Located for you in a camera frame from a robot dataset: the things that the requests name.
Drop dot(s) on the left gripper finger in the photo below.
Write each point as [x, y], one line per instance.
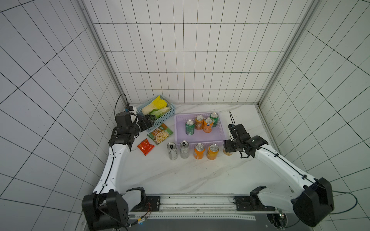
[150, 117]
[149, 124]

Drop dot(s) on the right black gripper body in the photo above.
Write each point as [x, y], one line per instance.
[229, 145]

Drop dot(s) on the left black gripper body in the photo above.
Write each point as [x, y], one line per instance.
[141, 124]

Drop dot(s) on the green gold-top can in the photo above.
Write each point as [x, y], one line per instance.
[226, 153]

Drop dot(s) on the orange Schweppes can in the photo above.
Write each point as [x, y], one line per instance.
[212, 152]

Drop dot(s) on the small silver can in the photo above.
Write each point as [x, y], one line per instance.
[172, 150]

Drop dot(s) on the tall silver can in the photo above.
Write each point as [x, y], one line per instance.
[184, 149]

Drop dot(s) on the orange Fanta can front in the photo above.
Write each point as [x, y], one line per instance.
[199, 151]

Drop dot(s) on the orange fanta can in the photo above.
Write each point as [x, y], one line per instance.
[208, 125]
[199, 151]

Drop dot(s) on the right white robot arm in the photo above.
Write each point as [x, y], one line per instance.
[309, 198]

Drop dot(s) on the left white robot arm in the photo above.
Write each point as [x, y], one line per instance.
[106, 208]

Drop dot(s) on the blue plastic basket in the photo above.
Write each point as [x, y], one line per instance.
[163, 118]

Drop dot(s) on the purple plastic basket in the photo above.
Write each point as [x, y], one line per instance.
[216, 136]

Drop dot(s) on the green lettuce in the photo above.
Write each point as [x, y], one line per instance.
[160, 112]

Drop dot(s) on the green soup mix packet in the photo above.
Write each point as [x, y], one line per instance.
[160, 134]

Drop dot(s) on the yellow napa cabbage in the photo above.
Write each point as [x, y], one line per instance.
[156, 104]

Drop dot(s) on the red snack packet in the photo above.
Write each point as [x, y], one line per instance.
[145, 147]

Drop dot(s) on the green Sprite can back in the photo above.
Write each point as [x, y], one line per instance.
[215, 117]

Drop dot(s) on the green sprite can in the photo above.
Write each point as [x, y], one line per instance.
[190, 127]
[215, 117]

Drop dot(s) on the orange Fanta can back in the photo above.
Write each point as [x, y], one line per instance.
[208, 125]

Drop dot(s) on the green Sprite can left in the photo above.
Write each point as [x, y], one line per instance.
[190, 127]

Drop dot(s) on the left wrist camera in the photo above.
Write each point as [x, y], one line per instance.
[131, 109]

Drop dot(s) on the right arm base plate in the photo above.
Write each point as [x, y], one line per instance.
[251, 202]

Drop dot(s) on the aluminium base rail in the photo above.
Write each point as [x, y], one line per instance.
[201, 206]

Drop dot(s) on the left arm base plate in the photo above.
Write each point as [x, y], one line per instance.
[152, 203]

